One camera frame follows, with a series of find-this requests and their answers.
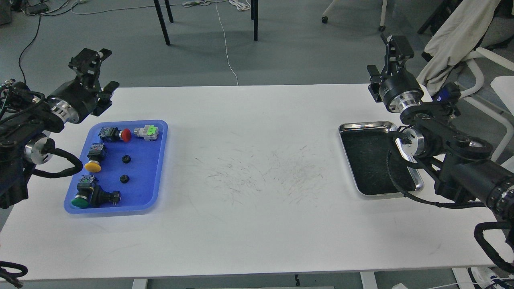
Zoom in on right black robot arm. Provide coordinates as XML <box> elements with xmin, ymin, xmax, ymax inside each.
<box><xmin>367</xmin><ymin>33</ymin><xmax>514</xmax><ymax>273</ymax></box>

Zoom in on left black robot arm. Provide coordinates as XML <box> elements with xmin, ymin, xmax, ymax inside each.
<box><xmin>0</xmin><ymin>48</ymin><xmax>119</xmax><ymax>209</ymax></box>

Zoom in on white office chair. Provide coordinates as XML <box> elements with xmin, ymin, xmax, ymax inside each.
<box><xmin>450</xmin><ymin>48</ymin><xmax>513</xmax><ymax>164</ymax></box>

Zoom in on black selector switch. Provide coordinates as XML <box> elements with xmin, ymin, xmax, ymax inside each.
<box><xmin>90</xmin><ymin>185</ymin><xmax>121</xmax><ymax>208</ymax></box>

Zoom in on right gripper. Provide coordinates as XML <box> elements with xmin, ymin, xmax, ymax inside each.
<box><xmin>367</xmin><ymin>32</ymin><xmax>424</xmax><ymax>113</ymax></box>

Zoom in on red push button switch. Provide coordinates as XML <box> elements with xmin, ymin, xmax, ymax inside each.
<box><xmin>98</xmin><ymin>127</ymin><xmax>132</xmax><ymax>142</ymax></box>

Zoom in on green push button switch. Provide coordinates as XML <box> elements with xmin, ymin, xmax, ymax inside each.
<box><xmin>70</xmin><ymin>175</ymin><xmax>97</xmax><ymax>209</ymax></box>

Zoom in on green and grey switch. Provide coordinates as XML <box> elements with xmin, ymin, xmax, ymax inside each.
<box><xmin>133</xmin><ymin>124</ymin><xmax>159</xmax><ymax>141</ymax></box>

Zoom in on blue plastic tray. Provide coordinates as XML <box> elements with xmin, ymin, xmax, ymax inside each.
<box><xmin>63</xmin><ymin>120</ymin><xmax>168</xmax><ymax>214</ymax></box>

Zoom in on small black gear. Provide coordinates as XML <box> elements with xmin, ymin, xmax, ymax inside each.
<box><xmin>121</xmin><ymin>155</ymin><xmax>132</xmax><ymax>163</ymax></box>
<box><xmin>119</xmin><ymin>174</ymin><xmax>130</xmax><ymax>183</ymax></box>

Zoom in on steel tray with black mat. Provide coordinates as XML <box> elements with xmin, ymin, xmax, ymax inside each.
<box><xmin>339</xmin><ymin>121</ymin><xmax>424</xmax><ymax>199</ymax></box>

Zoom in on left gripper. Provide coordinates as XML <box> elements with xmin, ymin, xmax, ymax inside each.
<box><xmin>49</xmin><ymin>48</ymin><xmax>120</xmax><ymax>123</ymax></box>

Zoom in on beige cloth on chair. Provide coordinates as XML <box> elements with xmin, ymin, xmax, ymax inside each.
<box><xmin>417</xmin><ymin>0</ymin><xmax>500</xmax><ymax>95</ymax></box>

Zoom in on black cable on floor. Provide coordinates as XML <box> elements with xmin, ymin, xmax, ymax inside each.
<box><xmin>8</xmin><ymin>0</ymin><xmax>83</xmax><ymax>83</ymax></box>

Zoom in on white cable on floor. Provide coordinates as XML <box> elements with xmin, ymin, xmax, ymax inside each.
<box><xmin>70</xmin><ymin>0</ymin><xmax>251</xmax><ymax>86</ymax></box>

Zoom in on yellow push button switch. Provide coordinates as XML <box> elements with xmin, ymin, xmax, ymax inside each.
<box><xmin>84</xmin><ymin>142</ymin><xmax>107</xmax><ymax>173</ymax></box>

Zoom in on black table legs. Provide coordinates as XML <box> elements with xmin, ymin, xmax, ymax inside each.
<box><xmin>153</xmin><ymin>0</ymin><xmax>258</xmax><ymax>46</ymax></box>

